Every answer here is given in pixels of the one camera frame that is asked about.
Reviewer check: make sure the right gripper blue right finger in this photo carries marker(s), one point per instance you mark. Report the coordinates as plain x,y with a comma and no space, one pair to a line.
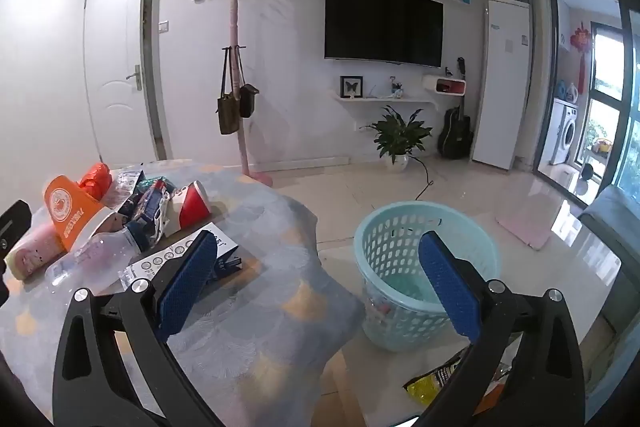
545,386

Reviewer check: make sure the orange plastic bag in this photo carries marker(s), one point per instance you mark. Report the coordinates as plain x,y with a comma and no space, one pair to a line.
97,181

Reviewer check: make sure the black small bag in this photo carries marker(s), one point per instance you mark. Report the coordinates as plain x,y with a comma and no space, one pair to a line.
247,91

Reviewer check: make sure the clear plastic bottle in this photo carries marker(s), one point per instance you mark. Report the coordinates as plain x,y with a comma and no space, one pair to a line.
97,264

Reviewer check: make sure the butterfly picture frame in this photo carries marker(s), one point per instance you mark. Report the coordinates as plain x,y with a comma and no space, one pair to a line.
351,87

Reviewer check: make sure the pink paper cup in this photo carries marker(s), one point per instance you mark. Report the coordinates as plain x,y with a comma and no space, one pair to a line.
36,250

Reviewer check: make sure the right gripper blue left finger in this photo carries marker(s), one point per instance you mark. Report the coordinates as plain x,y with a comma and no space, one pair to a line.
91,386

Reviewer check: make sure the yellow snack wrapper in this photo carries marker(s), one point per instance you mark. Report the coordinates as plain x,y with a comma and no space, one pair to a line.
424,388

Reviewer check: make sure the red white rounded shelf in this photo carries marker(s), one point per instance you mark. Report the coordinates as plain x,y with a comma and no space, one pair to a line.
444,85

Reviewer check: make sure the potted green plant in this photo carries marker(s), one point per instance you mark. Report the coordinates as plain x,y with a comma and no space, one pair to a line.
397,137

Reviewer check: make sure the pastel scale pattern rug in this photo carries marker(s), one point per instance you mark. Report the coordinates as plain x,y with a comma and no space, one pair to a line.
255,345

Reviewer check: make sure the light blue laundry basket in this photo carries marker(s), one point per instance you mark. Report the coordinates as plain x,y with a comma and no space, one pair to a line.
402,309

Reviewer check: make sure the white wall shelf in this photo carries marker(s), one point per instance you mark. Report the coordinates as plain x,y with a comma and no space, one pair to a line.
385,100

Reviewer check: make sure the black acoustic guitar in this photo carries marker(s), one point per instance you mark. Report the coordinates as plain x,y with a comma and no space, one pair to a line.
455,140

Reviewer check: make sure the white washing machine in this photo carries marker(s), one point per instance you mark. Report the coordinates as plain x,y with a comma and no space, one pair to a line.
565,132

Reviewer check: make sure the blue snack packet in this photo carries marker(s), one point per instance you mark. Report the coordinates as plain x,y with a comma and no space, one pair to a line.
146,220

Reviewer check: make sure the white door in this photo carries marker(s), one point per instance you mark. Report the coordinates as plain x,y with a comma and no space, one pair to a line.
120,84

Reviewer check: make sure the pink coat rack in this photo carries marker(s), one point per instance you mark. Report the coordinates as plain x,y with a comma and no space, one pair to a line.
233,83

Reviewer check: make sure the pink floor mat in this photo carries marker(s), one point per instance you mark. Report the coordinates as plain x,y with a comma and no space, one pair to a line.
528,224

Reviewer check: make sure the black wall television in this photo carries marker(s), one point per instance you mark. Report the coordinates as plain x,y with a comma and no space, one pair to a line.
394,31

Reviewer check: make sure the brown tote bag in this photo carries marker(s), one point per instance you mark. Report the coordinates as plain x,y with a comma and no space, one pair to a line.
227,105

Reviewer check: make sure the orange white paper cup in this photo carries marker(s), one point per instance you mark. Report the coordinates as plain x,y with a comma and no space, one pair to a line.
76,215

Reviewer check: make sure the grey sofa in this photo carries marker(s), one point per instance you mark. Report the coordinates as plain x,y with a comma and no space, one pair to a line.
614,217

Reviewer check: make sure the red hanging knot ornament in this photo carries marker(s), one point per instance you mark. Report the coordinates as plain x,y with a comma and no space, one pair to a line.
581,40

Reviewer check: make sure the red white noodle cup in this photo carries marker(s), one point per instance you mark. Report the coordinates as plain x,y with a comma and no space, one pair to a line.
186,207

